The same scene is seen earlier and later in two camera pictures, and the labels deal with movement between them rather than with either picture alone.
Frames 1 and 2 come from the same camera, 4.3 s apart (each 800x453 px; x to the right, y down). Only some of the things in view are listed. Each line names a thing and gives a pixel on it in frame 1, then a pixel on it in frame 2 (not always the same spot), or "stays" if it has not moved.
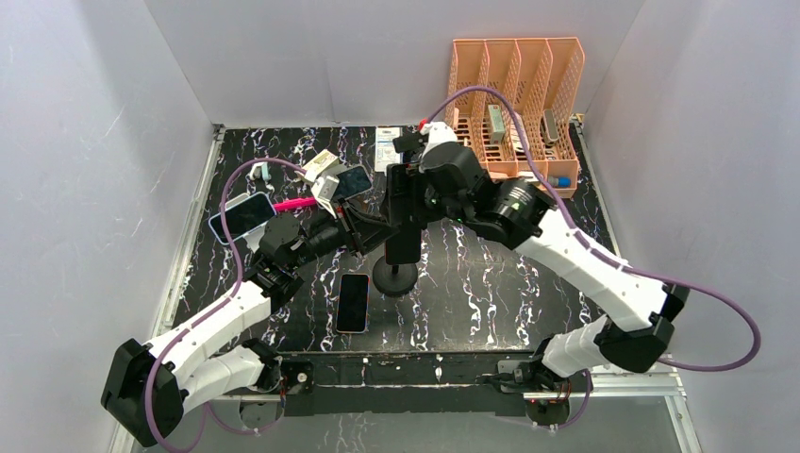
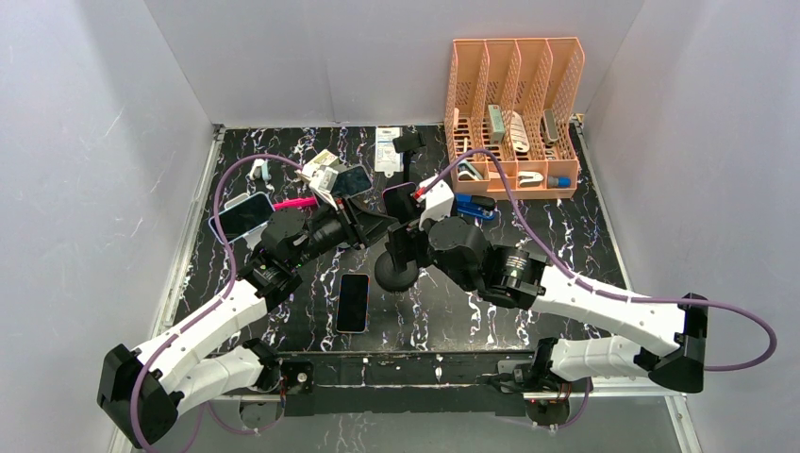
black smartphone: (353, 303) stays
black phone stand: (394, 279) stays
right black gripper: (405, 179) -> (402, 238)
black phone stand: (409, 142) stays
